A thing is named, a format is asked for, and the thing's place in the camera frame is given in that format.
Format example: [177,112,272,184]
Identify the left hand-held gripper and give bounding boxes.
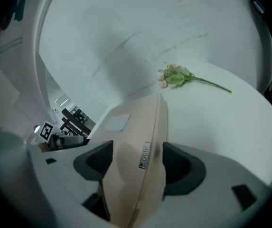
[38,121,89,151]

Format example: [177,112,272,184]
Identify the artificial flower sprig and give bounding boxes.
[157,61,233,94]

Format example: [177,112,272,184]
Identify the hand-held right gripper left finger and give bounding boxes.
[28,140,114,228]

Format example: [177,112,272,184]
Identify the black metal rack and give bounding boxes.
[59,107,96,138]

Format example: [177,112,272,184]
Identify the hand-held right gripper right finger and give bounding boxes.
[138,141,272,228]

